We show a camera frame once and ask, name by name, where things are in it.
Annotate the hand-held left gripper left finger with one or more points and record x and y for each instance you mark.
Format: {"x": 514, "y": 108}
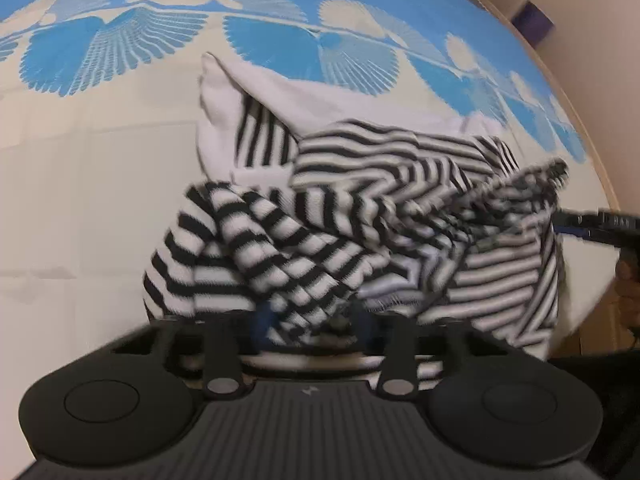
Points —
{"x": 262, "y": 321}

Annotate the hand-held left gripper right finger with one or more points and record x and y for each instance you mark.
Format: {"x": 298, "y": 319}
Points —
{"x": 367, "y": 325}

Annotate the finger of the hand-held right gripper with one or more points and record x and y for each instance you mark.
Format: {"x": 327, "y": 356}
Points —
{"x": 600, "y": 219}
{"x": 607, "y": 237}

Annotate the striped shirt with white vest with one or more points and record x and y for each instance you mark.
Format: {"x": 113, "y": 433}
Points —
{"x": 350, "y": 170}

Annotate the person's right hand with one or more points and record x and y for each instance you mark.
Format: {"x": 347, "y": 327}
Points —
{"x": 629, "y": 300}

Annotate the purple box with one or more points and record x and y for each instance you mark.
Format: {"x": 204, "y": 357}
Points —
{"x": 532, "y": 19}

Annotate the blue and white printed bedsheet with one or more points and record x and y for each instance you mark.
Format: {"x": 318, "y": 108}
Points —
{"x": 125, "y": 125}

